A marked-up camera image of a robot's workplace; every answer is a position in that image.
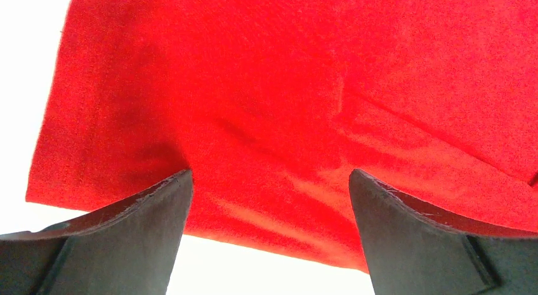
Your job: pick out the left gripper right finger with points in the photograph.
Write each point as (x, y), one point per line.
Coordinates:
(414, 247)

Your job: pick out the red t shirt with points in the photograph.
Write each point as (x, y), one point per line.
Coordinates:
(273, 103)

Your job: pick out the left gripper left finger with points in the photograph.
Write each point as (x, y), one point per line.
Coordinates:
(128, 247)

